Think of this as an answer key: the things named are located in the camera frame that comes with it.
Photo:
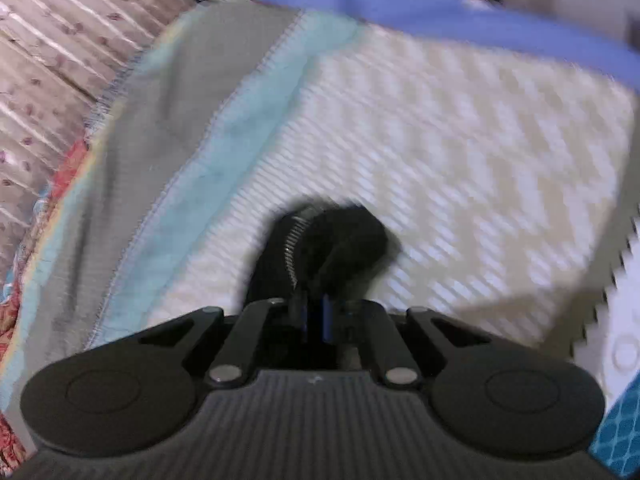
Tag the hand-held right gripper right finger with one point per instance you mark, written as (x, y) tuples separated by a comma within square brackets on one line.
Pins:
[(326, 317)]

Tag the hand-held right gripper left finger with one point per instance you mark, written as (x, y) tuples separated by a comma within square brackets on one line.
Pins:
[(301, 316)]

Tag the black pants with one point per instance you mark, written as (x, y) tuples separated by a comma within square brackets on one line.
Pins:
[(345, 242)]

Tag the patterned teal beige bedsheet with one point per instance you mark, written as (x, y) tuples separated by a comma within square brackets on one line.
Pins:
[(450, 160)]

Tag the red floral blanket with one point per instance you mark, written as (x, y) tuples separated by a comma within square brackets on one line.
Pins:
[(72, 170)]

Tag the purple cloth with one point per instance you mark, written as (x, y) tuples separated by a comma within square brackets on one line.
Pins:
[(450, 15)]

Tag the beige floral curtain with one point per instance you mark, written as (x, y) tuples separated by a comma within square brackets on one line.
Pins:
[(55, 60)]

